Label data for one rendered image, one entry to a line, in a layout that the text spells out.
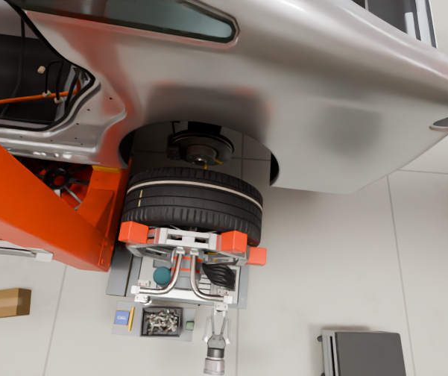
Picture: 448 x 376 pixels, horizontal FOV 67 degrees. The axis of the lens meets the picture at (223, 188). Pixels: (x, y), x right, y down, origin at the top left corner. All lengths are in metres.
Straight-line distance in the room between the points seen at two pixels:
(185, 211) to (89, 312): 1.39
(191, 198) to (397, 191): 2.07
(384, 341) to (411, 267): 0.76
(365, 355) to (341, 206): 1.08
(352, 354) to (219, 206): 1.32
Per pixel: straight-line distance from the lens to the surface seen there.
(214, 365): 1.59
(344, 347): 2.28
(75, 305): 2.57
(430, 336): 2.95
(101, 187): 1.95
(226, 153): 1.76
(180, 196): 1.35
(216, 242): 1.36
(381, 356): 2.38
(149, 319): 1.89
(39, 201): 1.14
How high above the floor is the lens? 2.45
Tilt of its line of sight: 69 degrees down
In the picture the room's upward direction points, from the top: 13 degrees clockwise
